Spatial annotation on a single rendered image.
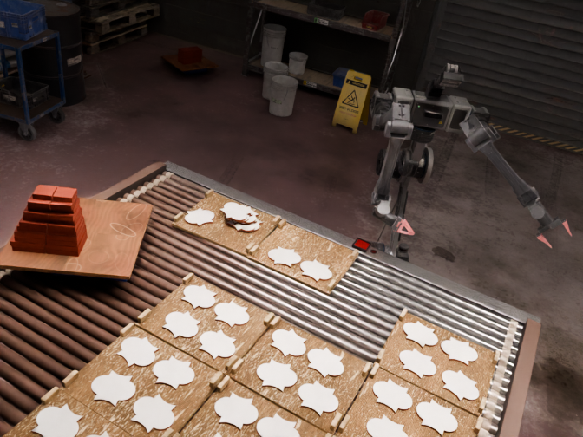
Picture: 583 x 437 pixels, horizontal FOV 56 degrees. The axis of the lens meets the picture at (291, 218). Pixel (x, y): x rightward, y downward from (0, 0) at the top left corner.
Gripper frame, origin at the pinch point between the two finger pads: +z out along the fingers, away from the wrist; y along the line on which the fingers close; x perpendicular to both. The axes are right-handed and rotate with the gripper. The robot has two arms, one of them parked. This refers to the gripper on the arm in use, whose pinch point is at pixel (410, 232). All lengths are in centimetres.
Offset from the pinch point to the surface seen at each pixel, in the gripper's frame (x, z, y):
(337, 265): -31.0, -20.5, 5.4
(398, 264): -15.4, 4.5, -7.8
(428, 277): -12.9, 18.6, -3.6
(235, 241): -47, -66, 4
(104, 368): -98, -72, 76
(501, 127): 180, 82, -416
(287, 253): -39, -42, 7
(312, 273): -39, -28, 15
